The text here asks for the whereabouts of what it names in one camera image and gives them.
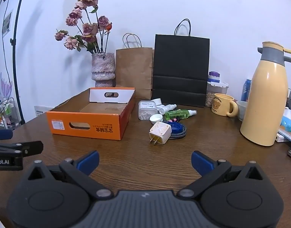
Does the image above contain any braided charging cable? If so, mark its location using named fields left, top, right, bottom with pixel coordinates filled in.
left=168, top=123, right=187, bottom=140

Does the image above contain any white wall charger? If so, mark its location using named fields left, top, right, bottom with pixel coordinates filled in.
left=149, top=121, right=172, bottom=145

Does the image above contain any orange cardboard box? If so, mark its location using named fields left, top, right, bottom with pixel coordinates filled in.
left=46, top=88, right=136, bottom=141

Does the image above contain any white spray bottle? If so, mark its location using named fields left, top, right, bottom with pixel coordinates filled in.
left=152, top=98, right=177, bottom=115

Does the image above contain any cluttered metal shelf rack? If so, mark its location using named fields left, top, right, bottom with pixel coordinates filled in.
left=0, top=97, right=20, bottom=130

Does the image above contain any green spray bottle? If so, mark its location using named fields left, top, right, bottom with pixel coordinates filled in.
left=164, top=109, right=197, bottom=120

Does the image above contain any yellow bear mug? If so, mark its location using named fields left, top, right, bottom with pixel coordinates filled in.
left=211, top=93, right=239, bottom=117

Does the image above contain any yellow thermos jug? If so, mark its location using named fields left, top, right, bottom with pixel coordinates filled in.
left=240, top=41, right=291, bottom=147

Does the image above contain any clear lidded food jar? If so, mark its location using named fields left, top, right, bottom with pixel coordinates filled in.
left=205, top=71, right=228, bottom=107

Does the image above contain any blue drink can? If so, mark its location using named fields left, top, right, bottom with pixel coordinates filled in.
left=241, top=79, right=252, bottom=102

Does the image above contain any blue tissue pack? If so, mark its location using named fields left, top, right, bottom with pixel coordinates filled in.
left=281, top=116, right=291, bottom=134

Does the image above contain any black paper bag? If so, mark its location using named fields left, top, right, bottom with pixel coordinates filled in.
left=152, top=25, right=210, bottom=107

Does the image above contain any pink speckled vase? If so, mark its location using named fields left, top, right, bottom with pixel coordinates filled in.
left=91, top=53, right=116, bottom=87

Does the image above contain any brown paper bag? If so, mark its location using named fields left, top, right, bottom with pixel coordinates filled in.
left=116, top=33, right=154, bottom=100

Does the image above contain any dried pink rose bouquet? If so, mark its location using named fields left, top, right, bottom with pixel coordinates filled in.
left=54, top=0, right=112, bottom=54

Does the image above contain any black light stand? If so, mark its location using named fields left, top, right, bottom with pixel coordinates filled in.
left=10, top=0, right=25, bottom=125

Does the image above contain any blue flat cable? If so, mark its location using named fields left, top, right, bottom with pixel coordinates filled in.
left=162, top=120, right=186, bottom=135

